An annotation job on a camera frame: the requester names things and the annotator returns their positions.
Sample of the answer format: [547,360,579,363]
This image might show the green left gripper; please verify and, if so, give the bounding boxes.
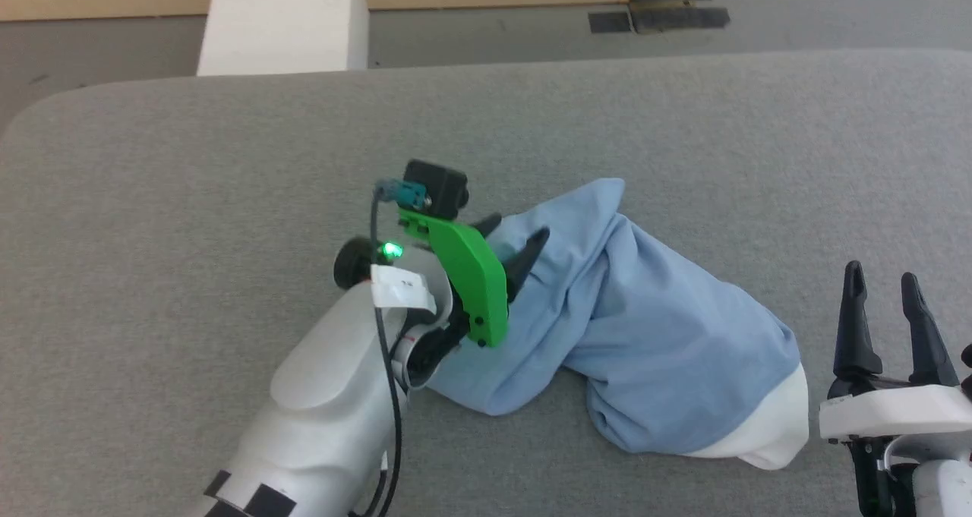
[334,210,551,375]

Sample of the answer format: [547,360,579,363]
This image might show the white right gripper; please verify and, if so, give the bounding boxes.
[819,260,972,443]

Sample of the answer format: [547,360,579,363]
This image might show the light blue polo shirt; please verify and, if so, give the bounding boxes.
[425,178,810,471]

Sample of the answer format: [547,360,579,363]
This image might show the white paper label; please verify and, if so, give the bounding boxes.
[370,264,438,314]

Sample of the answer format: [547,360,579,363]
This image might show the small black floor mat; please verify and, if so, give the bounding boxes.
[589,11,633,34]

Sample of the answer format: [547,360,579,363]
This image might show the long black floor mat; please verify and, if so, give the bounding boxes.
[630,5,731,34]

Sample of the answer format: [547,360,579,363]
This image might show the white rectangular box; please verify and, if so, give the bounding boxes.
[197,0,371,77]

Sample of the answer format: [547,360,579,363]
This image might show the teal left camera connector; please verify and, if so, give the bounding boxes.
[375,178,427,209]

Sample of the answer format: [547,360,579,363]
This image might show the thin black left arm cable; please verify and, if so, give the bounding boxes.
[370,189,404,517]

